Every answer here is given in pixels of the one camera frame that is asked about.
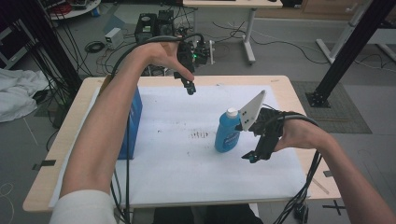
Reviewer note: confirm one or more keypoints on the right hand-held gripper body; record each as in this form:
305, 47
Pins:
267, 130

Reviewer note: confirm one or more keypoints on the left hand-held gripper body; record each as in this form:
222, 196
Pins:
188, 53

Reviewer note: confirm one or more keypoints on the blue bottle with white cap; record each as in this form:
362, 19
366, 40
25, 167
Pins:
226, 132

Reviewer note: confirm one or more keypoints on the person's left hand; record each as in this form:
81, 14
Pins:
162, 54

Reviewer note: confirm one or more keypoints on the person's right hand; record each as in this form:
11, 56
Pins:
300, 133

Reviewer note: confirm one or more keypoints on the white power strip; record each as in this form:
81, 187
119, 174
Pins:
211, 51

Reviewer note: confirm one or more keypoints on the black computer case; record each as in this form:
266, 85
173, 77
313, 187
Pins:
145, 27

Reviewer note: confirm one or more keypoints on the white-legged wooden desk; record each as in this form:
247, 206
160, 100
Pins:
246, 31

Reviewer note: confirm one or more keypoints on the blue box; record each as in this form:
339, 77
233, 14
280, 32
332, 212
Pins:
134, 124

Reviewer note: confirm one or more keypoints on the white mat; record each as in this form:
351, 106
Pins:
186, 168

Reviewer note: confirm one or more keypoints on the person's dark pants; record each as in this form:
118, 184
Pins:
218, 214

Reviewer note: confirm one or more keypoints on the small white box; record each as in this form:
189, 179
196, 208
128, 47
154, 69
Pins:
113, 37

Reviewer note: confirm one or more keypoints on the grey floor mat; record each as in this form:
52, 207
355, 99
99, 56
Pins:
345, 109

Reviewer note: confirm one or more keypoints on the black metal stand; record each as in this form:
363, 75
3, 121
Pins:
348, 53

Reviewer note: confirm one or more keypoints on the round white table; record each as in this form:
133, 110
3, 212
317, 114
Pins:
77, 9

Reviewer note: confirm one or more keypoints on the white desk leg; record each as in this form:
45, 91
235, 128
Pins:
345, 34

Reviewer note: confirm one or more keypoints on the person's white sleeve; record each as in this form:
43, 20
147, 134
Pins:
82, 208

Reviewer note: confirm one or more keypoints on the black tape strip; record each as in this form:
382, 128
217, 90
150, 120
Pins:
45, 164

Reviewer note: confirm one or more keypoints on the white cloth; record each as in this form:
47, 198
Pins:
17, 93

